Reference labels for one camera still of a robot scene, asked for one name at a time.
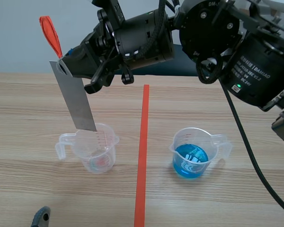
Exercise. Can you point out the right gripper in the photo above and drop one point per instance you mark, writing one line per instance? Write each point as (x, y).
(144, 40)

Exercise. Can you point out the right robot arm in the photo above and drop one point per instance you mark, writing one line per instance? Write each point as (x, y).
(203, 28)

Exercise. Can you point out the empty clear plastic beaker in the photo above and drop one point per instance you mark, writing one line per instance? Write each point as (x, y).
(98, 151)

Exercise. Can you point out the grey metal plate orange strip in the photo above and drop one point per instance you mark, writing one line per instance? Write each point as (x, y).
(78, 101)

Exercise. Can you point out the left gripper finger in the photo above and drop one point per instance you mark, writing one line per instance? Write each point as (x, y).
(40, 218)

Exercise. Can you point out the clear beaker with blue liquid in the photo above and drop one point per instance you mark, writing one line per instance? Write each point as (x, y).
(190, 160)

